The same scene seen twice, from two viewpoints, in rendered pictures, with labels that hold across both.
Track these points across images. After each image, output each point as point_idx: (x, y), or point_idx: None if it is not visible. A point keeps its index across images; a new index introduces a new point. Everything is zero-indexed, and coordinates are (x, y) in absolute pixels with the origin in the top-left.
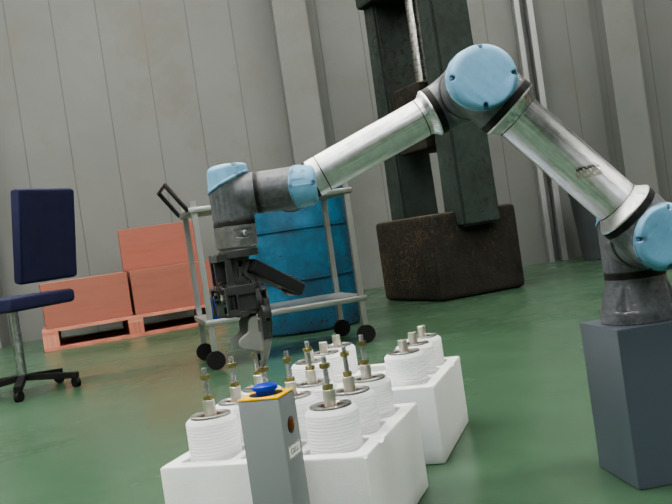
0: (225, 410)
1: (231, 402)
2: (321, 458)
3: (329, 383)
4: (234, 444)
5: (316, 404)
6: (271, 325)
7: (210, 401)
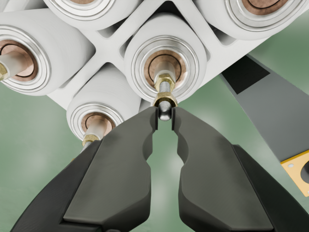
0: (93, 107)
1: (35, 78)
2: (266, 39)
3: None
4: (134, 95)
5: (231, 1)
6: (277, 186)
7: (100, 139)
